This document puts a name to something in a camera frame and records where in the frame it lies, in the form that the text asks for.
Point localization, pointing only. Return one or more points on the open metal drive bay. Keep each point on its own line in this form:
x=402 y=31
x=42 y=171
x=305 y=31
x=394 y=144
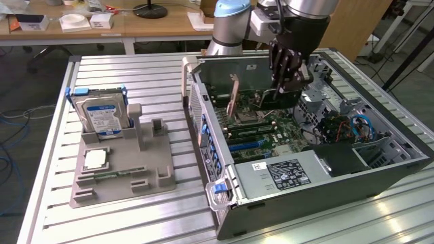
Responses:
x=383 y=155

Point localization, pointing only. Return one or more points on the brown cardboard box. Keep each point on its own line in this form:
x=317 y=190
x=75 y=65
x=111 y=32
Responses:
x=207 y=8

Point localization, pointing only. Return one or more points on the green RAM stick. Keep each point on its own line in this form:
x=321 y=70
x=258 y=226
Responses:
x=112 y=174

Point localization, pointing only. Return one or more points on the black RAM slot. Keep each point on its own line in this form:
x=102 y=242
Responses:
x=247 y=138

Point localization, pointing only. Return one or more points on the small white labelled box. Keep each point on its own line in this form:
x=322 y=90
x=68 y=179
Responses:
x=100 y=23

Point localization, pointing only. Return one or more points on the grey part rack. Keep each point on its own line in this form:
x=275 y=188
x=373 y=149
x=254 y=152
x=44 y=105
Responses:
x=135 y=157

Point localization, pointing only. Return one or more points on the white floor box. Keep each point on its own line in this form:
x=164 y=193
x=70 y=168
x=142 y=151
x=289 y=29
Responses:
x=367 y=48

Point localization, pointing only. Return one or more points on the perforated metal disk bay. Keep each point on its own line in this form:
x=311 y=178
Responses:
x=321 y=101

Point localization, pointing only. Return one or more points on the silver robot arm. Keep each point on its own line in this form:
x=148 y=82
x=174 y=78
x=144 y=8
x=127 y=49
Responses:
x=230 y=28

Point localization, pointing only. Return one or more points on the black round lamp base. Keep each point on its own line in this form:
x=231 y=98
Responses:
x=151 y=12

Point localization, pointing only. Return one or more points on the CPU socket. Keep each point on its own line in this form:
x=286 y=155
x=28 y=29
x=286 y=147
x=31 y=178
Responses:
x=247 y=118

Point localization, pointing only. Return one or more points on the graphics card with metal bracket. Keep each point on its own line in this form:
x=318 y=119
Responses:
x=281 y=103

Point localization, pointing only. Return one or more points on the white square dish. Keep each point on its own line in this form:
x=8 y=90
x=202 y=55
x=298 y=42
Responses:
x=75 y=24

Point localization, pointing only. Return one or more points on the grey power supply unit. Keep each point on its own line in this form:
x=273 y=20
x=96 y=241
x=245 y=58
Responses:
x=247 y=178

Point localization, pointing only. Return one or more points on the black stand pole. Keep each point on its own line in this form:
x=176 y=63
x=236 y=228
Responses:
x=407 y=50

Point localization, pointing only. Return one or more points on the blue expansion slot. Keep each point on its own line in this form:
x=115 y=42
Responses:
x=249 y=146

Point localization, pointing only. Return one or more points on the black plastic shroud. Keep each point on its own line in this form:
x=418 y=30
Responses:
x=335 y=157

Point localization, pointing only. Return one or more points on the black office chair base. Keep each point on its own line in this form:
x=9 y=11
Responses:
x=44 y=53

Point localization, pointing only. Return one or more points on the silver CPU chip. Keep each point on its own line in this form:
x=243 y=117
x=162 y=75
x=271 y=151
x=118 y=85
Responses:
x=95 y=159

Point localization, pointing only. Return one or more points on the wooden cabinet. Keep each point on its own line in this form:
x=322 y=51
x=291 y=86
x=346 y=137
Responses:
x=353 y=30

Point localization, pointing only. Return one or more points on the RAM stick with black chips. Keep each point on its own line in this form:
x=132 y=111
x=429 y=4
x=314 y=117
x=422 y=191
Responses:
x=251 y=130

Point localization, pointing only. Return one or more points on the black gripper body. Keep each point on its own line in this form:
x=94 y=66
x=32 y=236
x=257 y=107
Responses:
x=305 y=35

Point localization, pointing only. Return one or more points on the blue case latch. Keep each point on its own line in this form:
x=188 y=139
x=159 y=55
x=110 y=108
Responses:
x=218 y=189

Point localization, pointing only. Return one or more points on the hard disk in blue carrier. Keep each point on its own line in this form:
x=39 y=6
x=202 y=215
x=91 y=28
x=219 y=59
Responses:
x=100 y=114

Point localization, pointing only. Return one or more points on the green motherboard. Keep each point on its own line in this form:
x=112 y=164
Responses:
x=285 y=124

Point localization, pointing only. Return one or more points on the blue card retainer clip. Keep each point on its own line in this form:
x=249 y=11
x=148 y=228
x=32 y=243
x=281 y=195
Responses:
x=218 y=164
x=204 y=128
x=204 y=119
x=214 y=154

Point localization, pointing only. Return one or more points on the white paper label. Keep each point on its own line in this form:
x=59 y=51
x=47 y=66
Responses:
x=111 y=34

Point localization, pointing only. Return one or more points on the small red clamp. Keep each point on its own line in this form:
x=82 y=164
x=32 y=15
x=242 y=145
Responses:
x=111 y=8

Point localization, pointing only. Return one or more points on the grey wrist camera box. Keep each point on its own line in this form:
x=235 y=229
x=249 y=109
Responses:
x=261 y=23

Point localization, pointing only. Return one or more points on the white table frame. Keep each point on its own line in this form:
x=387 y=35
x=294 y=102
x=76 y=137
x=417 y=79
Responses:
x=425 y=58

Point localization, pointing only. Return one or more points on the white box with dark top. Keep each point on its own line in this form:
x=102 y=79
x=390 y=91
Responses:
x=32 y=24

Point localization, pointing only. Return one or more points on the black open PC case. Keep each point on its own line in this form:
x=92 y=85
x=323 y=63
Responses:
x=305 y=208

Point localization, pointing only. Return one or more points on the white paper booklet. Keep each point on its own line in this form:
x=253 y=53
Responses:
x=199 y=23

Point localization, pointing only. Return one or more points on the wooden desk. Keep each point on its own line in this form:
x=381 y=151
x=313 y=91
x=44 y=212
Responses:
x=51 y=35

